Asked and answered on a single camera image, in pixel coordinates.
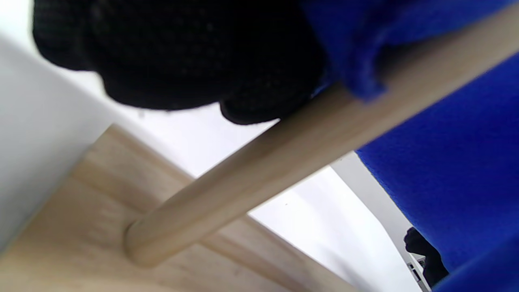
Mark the person's right hand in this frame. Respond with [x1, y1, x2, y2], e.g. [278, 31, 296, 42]
[403, 227, 450, 288]

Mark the person's left hand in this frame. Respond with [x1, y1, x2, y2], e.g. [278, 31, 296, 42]
[32, 0, 327, 125]

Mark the blue towel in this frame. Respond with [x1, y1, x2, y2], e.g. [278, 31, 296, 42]
[300, 0, 519, 292]

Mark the wooden rack with two posts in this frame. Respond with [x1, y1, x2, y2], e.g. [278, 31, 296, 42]
[0, 4, 519, 292]

